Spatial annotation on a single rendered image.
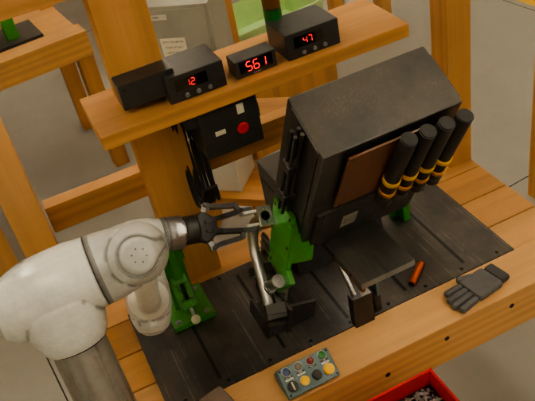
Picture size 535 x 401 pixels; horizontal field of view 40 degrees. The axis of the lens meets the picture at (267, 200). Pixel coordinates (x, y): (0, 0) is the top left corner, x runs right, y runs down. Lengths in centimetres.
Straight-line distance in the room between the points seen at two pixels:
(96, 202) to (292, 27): 76
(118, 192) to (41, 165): 282
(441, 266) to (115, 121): 103
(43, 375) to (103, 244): 231
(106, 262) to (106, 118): 74
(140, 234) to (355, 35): 105
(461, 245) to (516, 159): 195
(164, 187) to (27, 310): 93
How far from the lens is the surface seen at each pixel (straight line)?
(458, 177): 262
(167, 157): 210
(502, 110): 463
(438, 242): 233
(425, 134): 163
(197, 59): 197
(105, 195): 222
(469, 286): 216
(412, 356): 209
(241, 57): 198
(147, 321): 188
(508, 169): 415
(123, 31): 193
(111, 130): 191
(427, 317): 211
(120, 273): 127
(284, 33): 200
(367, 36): 209
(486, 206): 250
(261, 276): 209
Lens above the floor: 245
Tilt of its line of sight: 37 degrees down
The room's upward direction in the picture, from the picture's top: 12 degrees counter-clockwise
